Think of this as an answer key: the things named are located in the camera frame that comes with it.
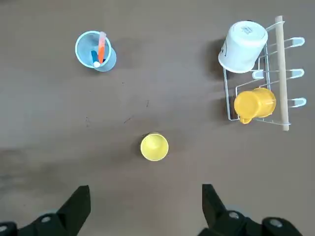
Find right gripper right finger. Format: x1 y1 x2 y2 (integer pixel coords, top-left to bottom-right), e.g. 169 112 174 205
198 183 305 236

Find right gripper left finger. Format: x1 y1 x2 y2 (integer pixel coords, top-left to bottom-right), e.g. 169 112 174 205
0 185 92 236

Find yellow plastic cup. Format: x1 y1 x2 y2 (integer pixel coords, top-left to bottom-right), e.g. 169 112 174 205
140 132 170 162

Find yellow mug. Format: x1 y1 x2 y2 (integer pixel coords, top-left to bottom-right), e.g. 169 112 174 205
233 87 277 125

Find blue marker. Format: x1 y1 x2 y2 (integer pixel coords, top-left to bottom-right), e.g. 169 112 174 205
91 50 102 69

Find clear plastic beaker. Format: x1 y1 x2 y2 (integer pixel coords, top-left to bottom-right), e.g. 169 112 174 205
74 30 117 73

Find orange marker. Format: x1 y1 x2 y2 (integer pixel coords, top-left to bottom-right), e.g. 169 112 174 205
97 30 107 64

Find white ceramic mug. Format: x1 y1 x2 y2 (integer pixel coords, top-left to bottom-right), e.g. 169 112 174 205
218 20 269 74

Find white wire cup rack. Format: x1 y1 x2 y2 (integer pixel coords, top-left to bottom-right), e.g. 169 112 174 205
222 15 307 132

